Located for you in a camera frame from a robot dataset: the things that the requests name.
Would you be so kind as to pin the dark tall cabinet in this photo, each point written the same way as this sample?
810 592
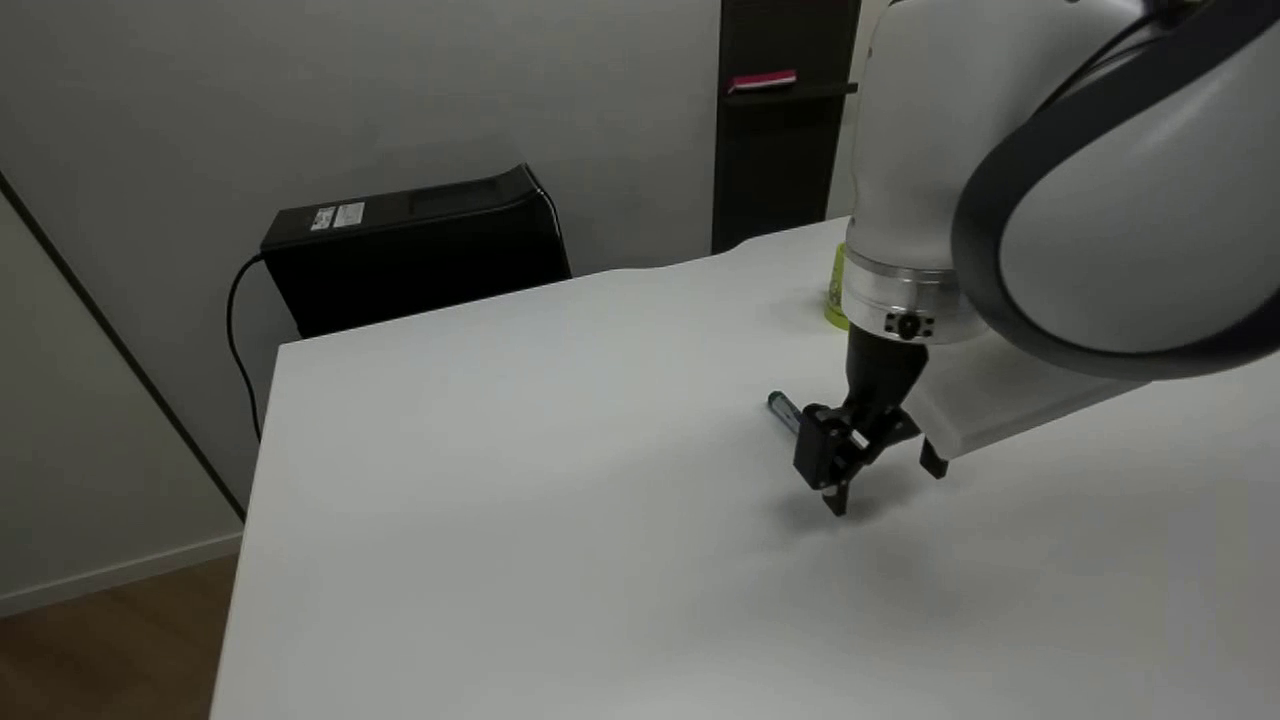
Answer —
774 165

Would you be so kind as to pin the black diagonal wall strip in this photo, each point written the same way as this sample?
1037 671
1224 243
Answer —
121 350

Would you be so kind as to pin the green capped marker pen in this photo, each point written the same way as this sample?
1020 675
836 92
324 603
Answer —
783 410

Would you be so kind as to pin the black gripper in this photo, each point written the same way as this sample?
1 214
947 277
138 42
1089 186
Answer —
881 373

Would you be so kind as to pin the white baseboard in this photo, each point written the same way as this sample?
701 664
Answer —
121 570

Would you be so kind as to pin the yellow-green mug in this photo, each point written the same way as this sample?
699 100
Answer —
835 302

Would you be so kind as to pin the red label strip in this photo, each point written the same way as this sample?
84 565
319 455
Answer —
761 83

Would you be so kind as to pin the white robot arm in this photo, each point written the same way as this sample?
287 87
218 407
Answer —
932 134

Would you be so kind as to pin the black computer tower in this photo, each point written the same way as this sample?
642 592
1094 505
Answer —
413 252

